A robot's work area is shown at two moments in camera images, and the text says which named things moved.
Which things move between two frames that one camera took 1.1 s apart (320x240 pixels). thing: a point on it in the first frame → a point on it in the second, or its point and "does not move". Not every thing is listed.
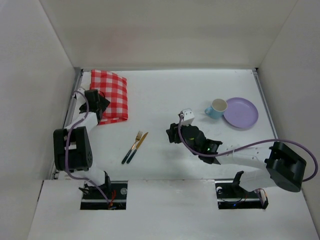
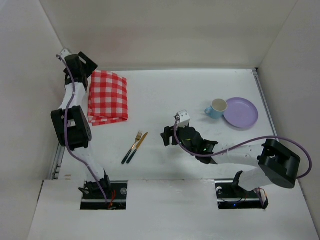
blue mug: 218,107 does not move
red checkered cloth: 113,87 does not move
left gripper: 101,104 → 87,62
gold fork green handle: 137,138 does not move
